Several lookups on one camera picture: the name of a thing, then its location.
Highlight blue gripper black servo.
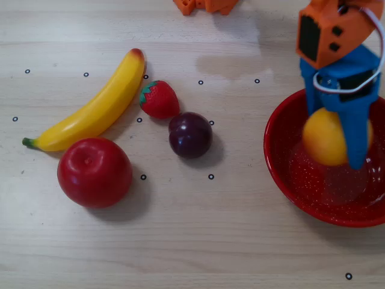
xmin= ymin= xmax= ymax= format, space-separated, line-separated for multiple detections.
xmin=300 ymin=45 xmax=381 ymax=170

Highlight yellow orange peach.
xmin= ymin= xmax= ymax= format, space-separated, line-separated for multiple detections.
xmin=302 ymin=107 xmax=374 ymax=167

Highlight orange robot base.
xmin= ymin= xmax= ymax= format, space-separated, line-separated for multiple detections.
xmin=173 ymin=0 xmax=241 ymax=16

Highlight red speckled enamel bowl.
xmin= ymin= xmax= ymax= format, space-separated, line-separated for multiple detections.
xmin=263 ymin=89 xmax=385 ymax=228

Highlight dark purple plum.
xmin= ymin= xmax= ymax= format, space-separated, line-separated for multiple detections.
xmin=168 ymin=111 xmax=214 ymax=160

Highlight red strawberry green leaves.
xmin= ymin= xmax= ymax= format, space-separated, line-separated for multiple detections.
xmin=139 ymin=79 xmax=180 ymax=120

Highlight yellow banana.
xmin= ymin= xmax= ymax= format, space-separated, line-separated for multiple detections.
xmin=22 ymin=48 xmax=146 ymax=152

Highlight red apple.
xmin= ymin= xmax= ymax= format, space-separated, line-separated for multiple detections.
xmin=57 ymin=137 xmax=133 ymax=209

